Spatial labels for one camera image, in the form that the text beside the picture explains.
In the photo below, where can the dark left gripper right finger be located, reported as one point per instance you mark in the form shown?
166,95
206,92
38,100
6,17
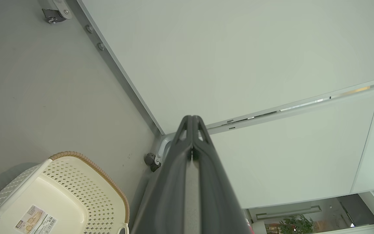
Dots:
216,195

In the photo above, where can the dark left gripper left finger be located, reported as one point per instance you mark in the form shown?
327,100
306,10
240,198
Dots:
164,195

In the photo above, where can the cream perforated laundry basket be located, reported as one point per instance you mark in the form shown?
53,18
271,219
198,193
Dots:
67,182

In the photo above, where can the printed basket label sticker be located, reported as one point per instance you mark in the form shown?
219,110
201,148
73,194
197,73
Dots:
34,219

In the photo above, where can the black caster wheel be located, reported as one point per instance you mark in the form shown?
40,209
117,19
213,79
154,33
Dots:
150,161
52,16

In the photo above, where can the grey partition foot bar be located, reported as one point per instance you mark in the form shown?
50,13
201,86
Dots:
62,7
162,148

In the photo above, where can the green potted plant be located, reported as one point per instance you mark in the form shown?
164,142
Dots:
297,225

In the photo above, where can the small grey levelling foot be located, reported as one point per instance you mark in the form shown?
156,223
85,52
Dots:
101,46
89,29

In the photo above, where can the grey partition bottom rail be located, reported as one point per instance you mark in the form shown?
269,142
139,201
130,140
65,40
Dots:
115,70

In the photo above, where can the grey partition upright post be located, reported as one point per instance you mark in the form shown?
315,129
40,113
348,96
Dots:
352,97

